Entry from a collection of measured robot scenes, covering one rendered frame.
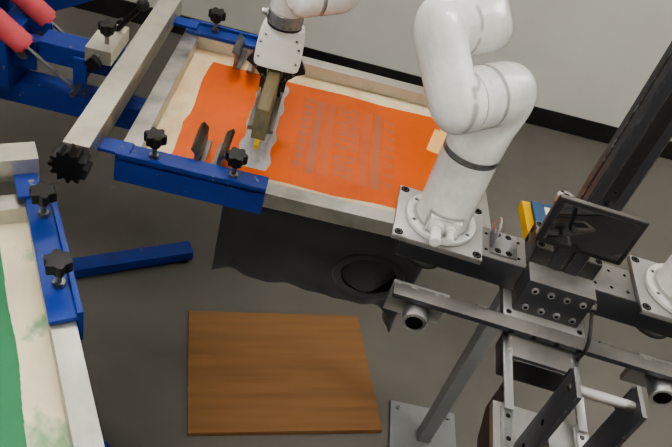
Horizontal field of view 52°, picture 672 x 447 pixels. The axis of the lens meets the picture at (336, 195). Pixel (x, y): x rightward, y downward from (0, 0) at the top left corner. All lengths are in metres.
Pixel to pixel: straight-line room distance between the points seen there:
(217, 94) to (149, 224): 1.09
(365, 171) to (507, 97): 0.62
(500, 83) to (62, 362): 0.75
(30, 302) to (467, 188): 0.72
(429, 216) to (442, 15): 0.35
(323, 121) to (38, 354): 0.88
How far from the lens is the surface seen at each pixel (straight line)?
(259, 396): 2.24
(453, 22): 0.98
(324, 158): 1.57
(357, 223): 1.41
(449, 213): 1.15
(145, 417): 2.20
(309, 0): 1.36
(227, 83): 1.75
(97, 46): 1.59
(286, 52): 1.50
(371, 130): 1.71
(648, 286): 1.32
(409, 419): 2.35
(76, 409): 1.05
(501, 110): 1.02
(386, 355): 2.48
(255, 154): 1.52
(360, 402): 2.31
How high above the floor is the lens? 1.89
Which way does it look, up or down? 39 degrees down
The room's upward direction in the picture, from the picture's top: 18 degrees clockwise
